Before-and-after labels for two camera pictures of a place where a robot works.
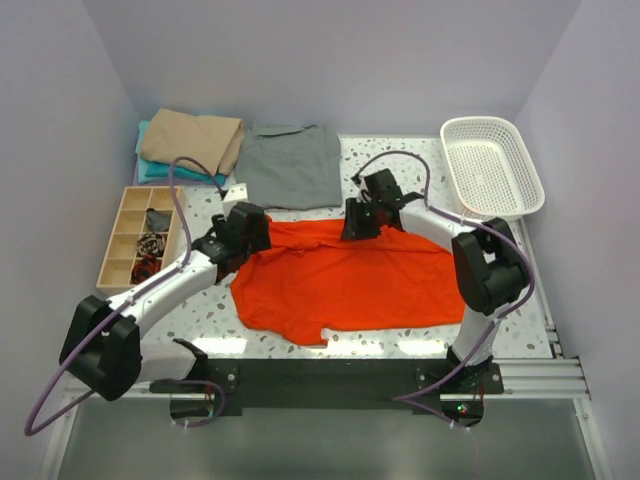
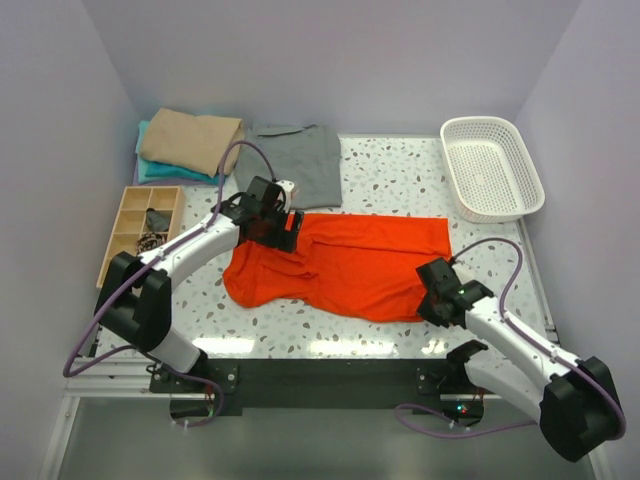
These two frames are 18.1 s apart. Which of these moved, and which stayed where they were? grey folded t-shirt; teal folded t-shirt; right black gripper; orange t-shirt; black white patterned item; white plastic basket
Moved: orange t-shirt; right black gripper
Stayed: teal folded t-shirt; grey folded t-shirt; white plastic basket; black white patterned item
